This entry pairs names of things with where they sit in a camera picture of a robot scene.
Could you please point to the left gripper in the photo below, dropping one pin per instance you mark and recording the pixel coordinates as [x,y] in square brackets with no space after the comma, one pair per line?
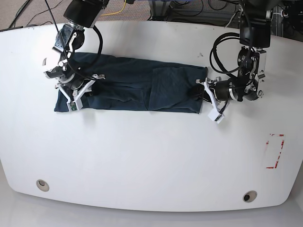
[221,91]

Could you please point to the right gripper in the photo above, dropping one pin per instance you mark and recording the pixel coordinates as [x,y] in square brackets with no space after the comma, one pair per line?
[78,83]

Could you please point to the dark blue t-shirt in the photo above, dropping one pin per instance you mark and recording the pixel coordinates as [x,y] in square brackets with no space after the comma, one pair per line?
[144,85]

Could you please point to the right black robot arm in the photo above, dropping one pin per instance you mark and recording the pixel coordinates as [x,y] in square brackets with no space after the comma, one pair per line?
[80,14]

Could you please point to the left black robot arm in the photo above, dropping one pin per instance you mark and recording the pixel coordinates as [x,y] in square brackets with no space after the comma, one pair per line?
[254,35]

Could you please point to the red tape rectangle marking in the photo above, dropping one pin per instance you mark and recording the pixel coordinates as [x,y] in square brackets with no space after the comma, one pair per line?
[273,151]

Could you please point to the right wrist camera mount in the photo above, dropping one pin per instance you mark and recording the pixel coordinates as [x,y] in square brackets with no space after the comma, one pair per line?
[74,102]

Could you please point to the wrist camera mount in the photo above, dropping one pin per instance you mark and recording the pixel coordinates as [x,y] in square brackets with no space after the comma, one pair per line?
[214,114]
[74,102]

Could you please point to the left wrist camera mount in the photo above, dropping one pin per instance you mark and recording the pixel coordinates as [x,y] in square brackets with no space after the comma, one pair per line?
[214,114]

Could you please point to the left table cable grommet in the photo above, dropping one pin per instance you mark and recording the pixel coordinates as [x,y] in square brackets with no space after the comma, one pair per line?
[42,185]

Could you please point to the table cable grommet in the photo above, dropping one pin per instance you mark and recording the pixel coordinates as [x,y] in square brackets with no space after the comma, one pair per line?
[42,185]
[250,196]

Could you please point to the right table cable grommet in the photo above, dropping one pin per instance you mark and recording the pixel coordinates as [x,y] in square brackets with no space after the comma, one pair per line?
[250,196]

